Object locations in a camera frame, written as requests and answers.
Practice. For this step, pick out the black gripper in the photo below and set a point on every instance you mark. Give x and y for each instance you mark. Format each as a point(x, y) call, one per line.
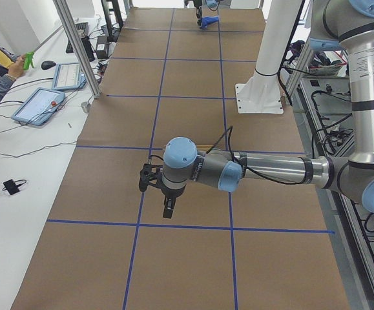
point(198, 12)
point(171, 192)

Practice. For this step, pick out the blue and grey towel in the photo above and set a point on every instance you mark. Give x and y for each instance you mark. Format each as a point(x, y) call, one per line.
point(204, 22)

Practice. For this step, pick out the person's hand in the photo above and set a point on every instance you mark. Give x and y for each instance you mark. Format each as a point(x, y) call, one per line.
point(16, 69)

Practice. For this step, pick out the black box on table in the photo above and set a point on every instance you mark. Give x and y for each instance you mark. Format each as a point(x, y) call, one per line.
point(102, 47)

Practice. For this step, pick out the black keyboard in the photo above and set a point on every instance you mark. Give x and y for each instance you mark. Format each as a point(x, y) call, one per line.
point(82, 30)

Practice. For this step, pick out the upper blue teach pendant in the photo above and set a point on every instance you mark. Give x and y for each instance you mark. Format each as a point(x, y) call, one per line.
point(68, 76)

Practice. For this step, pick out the blue teach pendant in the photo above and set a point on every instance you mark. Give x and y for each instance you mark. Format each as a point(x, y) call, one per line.
point(39, 107)
point(68, 76)

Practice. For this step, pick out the black computer mouse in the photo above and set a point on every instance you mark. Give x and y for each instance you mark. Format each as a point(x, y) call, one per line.
point(45, 65)

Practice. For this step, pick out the lower blue teach pendant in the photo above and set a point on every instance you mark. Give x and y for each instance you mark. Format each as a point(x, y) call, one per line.
point(39, 107)

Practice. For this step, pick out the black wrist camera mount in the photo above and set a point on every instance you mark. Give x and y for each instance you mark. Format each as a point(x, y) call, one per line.
point(150, 175)

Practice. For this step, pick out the white camera mast with base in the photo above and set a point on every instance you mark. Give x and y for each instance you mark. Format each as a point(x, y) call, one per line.
point(261, 93)

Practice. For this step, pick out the aluminium frame post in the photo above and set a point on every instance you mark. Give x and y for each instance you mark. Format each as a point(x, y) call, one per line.
point(68, 23)

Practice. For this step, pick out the small black adapter with cable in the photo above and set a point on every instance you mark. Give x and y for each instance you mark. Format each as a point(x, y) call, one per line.
point(12, 186)

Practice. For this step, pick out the green handled tool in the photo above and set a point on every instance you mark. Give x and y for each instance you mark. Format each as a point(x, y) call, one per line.
point(28, 60)

